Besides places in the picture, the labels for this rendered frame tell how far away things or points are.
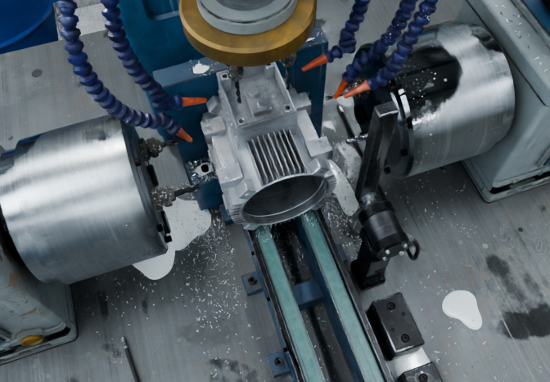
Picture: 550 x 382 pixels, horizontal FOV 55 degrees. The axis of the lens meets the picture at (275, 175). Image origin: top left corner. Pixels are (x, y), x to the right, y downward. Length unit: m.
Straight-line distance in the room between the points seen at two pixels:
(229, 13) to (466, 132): 0.45
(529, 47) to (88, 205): 0.74
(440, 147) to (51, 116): 0.90
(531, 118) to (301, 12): 0.47
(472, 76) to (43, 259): 0.71
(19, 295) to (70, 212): 0.16
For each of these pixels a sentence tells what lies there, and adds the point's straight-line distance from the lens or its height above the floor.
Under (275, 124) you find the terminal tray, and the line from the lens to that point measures 0.85.
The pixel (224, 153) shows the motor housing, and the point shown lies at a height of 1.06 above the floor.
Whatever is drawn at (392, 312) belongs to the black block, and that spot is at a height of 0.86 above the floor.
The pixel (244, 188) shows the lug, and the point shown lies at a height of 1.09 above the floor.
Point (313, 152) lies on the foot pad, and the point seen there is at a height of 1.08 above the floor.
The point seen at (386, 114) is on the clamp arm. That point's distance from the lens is 0.72.
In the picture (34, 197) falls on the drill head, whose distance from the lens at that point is 0.83.
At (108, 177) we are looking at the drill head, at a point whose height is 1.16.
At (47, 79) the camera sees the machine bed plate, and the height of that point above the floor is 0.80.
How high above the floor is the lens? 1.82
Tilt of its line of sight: 60 degrees down
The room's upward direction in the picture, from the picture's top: 3 degrees counter-clockwise
